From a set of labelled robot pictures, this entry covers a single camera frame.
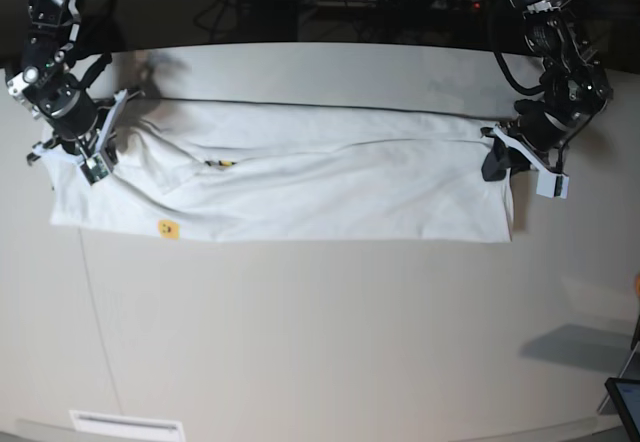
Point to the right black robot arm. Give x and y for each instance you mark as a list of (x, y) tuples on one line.
[(42, 81)]

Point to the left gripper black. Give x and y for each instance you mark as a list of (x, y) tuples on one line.
[(544, 131)]

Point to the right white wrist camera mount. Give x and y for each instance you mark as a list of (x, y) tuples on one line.
[(93, 175)]

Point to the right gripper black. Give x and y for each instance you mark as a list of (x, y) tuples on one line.
[(83, 129)]

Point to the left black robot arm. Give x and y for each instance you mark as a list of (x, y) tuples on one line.
[(572, 89)]

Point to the white printed T-shirt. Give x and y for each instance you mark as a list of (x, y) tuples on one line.
[(245, 172)]

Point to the white paper label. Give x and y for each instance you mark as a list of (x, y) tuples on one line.
[(125, 427)]

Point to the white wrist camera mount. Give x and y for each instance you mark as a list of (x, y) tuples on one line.
[(511, 153), (93, 175)]

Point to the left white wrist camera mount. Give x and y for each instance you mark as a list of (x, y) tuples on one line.
[(511, 153)]

